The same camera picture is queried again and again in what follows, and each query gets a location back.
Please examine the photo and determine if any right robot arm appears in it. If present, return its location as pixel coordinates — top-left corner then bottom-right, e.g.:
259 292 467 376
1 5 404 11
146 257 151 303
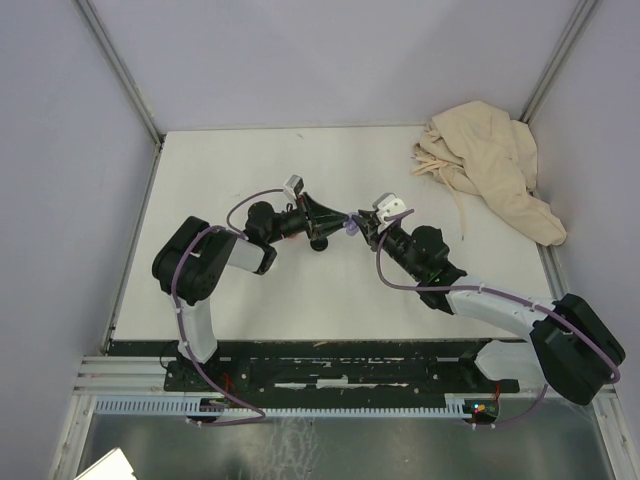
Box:
352 210 626 405

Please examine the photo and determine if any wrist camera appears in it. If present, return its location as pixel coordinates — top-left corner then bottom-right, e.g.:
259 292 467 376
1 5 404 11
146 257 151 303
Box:
283 175 304 202
372 193 407 224

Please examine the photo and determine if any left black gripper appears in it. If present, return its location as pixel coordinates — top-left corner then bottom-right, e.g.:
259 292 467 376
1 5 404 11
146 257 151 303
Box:
267 191 350 244

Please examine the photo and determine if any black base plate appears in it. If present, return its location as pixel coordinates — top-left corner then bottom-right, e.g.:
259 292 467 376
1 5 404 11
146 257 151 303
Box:
164 340 520 410

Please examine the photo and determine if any white cable duct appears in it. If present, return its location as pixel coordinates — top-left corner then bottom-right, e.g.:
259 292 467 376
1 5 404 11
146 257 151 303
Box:
93 393 476 417

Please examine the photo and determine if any purple earbud case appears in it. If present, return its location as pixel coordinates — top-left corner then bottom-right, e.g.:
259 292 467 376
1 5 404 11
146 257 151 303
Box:
344 212 360 237

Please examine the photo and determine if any aluminium frame rail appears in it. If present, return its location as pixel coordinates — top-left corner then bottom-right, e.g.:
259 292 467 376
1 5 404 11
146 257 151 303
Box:
73 353 616 397

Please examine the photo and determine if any white paper corner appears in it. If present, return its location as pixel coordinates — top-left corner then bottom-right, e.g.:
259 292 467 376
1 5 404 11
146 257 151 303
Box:
75 448 136 480

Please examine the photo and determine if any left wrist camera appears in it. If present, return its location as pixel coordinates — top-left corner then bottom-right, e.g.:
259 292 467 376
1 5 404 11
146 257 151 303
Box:
283 175 304 202

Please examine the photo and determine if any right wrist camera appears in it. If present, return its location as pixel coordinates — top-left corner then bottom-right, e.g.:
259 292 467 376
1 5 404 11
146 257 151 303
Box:
372 193 407 224

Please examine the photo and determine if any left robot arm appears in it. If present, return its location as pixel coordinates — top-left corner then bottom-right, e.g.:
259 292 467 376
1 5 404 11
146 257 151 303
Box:
152 193 350 390

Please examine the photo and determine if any black earbud case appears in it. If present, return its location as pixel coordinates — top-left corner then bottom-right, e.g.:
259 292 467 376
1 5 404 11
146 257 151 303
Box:
310 238 328 252

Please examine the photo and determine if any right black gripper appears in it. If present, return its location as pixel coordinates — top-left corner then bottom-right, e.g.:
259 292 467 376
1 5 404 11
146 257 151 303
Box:
351 209 423 281

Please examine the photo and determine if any beige cloth bag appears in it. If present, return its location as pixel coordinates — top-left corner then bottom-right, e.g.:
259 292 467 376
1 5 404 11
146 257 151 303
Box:
411 101 567 246

